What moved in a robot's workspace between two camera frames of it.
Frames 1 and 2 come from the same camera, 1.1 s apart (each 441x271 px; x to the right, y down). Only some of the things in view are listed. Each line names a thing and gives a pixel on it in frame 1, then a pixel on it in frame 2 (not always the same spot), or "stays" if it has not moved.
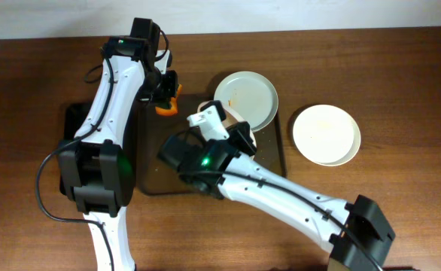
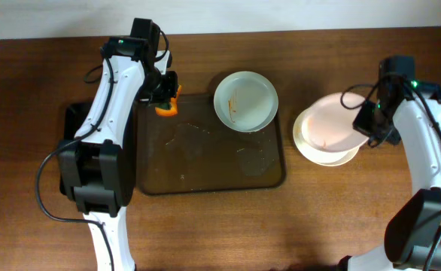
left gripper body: (168, 89) stays
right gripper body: (241, 135) -> (379, 135)
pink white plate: (231, 118) -> (327, 124)
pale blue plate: (250, 95) stays
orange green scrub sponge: (168, 108) stays
